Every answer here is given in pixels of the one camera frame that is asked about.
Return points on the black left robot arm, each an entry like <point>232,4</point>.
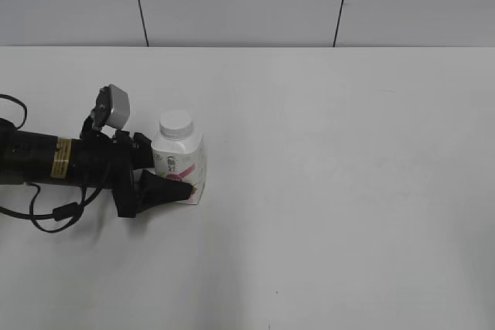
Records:
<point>28,157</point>

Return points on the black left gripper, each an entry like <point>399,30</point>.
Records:
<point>102,162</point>

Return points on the white plastic bottle cap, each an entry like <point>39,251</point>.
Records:
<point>176,124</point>

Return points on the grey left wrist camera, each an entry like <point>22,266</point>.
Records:
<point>112,108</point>

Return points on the white strawberry yogurt bottle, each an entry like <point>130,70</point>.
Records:
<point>182,160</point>

